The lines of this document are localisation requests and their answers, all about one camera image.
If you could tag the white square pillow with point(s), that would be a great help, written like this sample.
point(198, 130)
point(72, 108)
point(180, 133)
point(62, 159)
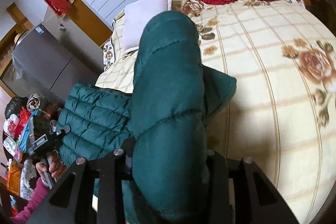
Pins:
point(137, 15)

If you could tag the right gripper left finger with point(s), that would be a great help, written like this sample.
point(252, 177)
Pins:
point(113, 169)

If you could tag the person's left hand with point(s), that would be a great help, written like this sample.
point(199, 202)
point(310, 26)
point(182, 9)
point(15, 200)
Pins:
point(56, 167)

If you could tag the green quilted puffer jacket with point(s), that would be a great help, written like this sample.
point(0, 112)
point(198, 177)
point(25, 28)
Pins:
point(174, 99)

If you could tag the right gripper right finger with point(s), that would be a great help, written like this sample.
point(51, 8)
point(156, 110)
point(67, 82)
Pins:
point(218, 208)

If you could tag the cluttered pile of items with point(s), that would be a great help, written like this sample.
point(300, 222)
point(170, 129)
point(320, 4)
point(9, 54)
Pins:
point(27, 119)

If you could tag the pink sleeve forearm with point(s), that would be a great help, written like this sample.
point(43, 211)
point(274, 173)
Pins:
point(39, 194)

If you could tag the floral checked bed sheet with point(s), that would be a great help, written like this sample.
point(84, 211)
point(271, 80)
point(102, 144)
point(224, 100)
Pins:
point(283, 112)

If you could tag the grey refrigerator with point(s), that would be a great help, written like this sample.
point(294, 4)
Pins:
point(51, 58)

